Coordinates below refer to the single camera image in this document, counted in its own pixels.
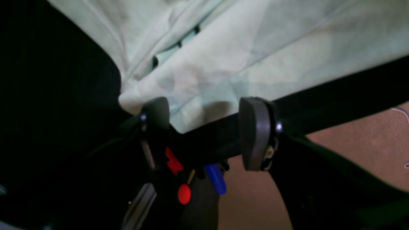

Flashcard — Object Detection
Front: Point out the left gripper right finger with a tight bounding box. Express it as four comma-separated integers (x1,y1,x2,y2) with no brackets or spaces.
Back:
238,97,409,230

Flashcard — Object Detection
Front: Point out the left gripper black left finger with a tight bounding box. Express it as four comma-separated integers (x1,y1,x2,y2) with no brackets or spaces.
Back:
121,97,170,172

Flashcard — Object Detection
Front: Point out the light green T-shirt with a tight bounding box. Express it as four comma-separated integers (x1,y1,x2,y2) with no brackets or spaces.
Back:
50,0,409,132

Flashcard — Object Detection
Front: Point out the blue tube right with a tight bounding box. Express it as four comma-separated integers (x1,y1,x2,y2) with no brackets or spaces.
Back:
204,164,227,195

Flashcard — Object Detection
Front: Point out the black table cloth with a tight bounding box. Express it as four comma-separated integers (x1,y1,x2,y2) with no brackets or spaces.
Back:
1,0,408,230

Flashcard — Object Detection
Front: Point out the orange black bracket right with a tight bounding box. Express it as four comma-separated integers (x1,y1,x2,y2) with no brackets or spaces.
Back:
165,147,192,206

